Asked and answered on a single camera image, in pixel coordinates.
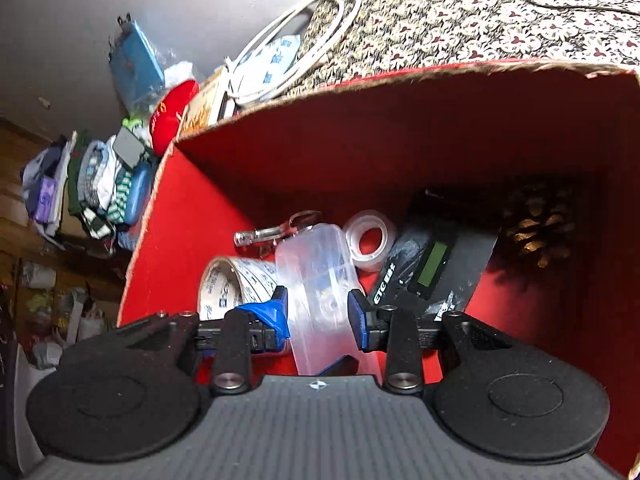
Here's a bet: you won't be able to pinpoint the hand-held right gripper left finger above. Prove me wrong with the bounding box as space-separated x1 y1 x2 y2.
117 285 292 396

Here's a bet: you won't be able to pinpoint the small grey device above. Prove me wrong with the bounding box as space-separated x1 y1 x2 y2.
112 127 146 168

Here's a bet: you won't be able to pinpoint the red pouch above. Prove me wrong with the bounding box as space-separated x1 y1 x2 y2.
150 79 200 156

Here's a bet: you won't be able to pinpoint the clear tape roll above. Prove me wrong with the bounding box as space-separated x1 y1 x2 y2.
345 210 398 273

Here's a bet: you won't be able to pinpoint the pine cone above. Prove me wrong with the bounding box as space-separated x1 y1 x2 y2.
502 185 576 268

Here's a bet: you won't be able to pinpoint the white and blue packet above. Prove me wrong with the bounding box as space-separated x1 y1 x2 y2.
235 35 301 92

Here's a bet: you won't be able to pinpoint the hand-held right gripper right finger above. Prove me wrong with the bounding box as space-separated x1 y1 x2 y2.
347 287 511 395

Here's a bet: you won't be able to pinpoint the pile of clothes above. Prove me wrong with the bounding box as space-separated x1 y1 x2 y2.
20 132 133 256

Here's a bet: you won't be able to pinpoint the blue glasses case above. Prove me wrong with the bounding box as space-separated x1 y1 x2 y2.
122 161 152 225

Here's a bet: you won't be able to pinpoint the plastic bags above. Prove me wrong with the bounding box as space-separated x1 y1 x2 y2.
20 260 111 371

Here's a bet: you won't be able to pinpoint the blue box in plastic bag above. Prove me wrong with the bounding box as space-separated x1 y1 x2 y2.
109 14 166 111

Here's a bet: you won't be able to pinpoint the white printed tape roll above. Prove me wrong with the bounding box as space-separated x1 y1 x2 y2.
199 256 281 321

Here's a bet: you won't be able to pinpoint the red cardboard box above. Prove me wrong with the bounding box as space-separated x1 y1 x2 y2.
117 60 640 478

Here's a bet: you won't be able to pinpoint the clear plastic container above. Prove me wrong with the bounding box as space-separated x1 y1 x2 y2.
275 223 363 377

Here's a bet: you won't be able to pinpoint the black device with green screen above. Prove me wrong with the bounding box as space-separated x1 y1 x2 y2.
367 190 501 321

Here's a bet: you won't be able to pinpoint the clear badge clip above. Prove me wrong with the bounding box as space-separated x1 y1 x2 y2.
234 210 323 250

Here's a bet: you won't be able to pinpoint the illustrated book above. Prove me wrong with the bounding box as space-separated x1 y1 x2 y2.
177 67 231 136

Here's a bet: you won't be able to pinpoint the white cable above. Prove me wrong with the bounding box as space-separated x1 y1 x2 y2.
225 0 362 106

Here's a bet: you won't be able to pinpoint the floral patterned cloth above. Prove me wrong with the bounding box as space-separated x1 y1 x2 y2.
295 0 640 92

